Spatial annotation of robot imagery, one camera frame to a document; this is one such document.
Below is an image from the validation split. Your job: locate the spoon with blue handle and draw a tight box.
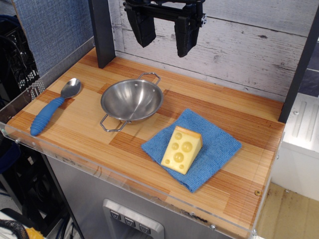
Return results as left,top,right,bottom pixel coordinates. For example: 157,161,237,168
30,78,82,136

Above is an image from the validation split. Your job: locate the silver dispenser panel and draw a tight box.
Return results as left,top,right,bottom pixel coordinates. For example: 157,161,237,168
103,199,165,239

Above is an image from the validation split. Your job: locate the blue folded towel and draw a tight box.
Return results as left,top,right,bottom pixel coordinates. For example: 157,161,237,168
141,109,242,193

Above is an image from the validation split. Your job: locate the dark vertical post right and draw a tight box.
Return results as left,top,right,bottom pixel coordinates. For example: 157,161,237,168
278,7,319,123

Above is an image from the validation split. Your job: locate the yellow object with black mesh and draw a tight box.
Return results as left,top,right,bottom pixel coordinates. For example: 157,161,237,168
0,220,45,239

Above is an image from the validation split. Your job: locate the yellow cheese wedge toy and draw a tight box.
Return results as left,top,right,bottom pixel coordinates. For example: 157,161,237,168
160,126,203,175

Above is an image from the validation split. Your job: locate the black plastic crate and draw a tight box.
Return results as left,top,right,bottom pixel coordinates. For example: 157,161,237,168
0,14,39,100

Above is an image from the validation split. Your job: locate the steel bowl with handles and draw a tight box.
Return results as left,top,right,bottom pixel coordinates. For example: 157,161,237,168
100,72,163,132

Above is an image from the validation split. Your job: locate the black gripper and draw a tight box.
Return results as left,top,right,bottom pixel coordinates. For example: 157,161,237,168
123,0,207,57

